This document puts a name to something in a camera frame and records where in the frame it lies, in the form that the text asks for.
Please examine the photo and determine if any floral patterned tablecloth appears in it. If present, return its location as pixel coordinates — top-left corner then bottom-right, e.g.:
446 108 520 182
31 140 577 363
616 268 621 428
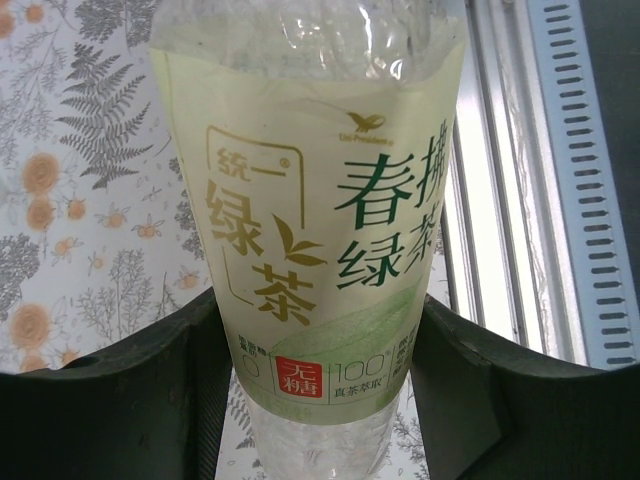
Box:
0 0 431 480

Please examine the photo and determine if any aluminium mounting rail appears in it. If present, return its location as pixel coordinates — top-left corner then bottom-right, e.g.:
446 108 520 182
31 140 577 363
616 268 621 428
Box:
439 0 594 369

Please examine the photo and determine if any grey slotted cable duct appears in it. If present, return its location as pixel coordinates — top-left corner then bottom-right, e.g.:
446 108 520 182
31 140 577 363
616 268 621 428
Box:
527 0 640 374

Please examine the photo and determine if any yellow label tea bottle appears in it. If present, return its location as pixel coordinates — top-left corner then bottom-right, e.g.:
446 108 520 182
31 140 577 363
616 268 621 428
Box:
148 0 467 480

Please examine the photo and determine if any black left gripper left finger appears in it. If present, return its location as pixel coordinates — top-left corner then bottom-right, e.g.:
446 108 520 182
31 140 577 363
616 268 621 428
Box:
0 288 234 480

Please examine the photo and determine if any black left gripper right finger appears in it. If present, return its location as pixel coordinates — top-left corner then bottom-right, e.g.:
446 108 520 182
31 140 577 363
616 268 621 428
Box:
407 293 640 480

